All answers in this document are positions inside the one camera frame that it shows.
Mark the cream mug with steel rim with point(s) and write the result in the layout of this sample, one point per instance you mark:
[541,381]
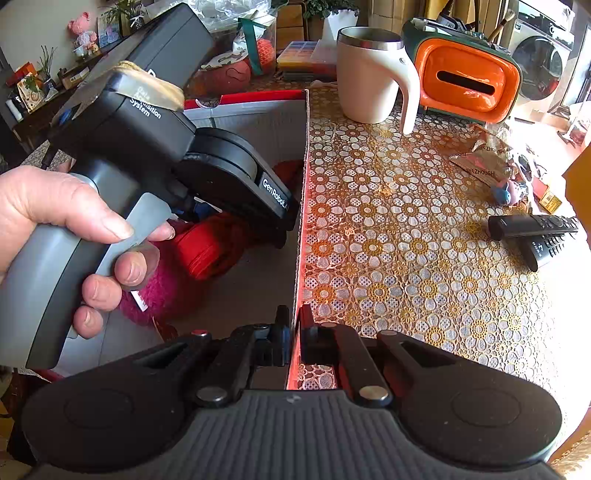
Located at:
[364,78]

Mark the small blue pig toy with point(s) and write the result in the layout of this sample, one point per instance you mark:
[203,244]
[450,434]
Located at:
[504,191]

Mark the person's left hand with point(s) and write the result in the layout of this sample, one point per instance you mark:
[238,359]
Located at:
[51,198]

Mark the clear plastic bag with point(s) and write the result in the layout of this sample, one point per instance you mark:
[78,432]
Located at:
[217,14]

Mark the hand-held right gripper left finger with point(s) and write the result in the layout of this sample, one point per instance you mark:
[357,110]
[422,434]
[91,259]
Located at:
[281,332]

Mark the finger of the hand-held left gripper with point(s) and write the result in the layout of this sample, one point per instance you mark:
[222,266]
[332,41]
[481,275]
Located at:
[272,194]

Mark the small potted plant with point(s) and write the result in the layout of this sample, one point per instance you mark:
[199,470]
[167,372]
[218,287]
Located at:
[46,69]

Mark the clear plastic organizer box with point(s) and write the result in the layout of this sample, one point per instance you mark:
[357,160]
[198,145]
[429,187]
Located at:
[304,57]

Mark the red knitted yarn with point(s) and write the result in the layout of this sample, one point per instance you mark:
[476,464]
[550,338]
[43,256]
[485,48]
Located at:
[207,249]

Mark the orange green desk organizer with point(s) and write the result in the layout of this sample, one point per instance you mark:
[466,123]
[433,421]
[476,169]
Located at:
[461,78]

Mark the wooden brush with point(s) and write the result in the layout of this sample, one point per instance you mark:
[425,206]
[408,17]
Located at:
[501,25]

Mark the leafy houseplant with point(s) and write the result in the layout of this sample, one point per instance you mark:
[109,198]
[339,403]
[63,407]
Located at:
[124,11]

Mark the washing machine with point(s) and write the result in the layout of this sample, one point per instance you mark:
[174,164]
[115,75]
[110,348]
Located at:
[540,50]

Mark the pink plush toy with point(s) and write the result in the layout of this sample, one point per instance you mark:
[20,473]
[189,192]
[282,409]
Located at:
[83,30]

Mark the red white cardboard box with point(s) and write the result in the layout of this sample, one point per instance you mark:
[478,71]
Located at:
[263,281]

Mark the black remote control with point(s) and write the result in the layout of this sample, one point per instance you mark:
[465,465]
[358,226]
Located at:
[531,226]
[549,251]

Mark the orange basketball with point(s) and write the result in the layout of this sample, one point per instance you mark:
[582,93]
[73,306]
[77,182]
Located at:
[231,76]

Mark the small yellow box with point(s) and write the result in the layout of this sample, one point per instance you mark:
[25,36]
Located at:
[549,201]

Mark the magenta fuzzy ball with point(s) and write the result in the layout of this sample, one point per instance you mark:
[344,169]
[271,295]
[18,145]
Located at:
[161,290]

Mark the crumpled snack wrapper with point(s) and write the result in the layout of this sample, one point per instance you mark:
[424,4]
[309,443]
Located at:
[480,154]

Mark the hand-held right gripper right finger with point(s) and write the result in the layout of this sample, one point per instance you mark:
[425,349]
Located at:
[305,339]

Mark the green potted plant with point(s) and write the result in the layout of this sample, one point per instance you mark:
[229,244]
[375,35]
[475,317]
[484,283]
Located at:
[339,25]

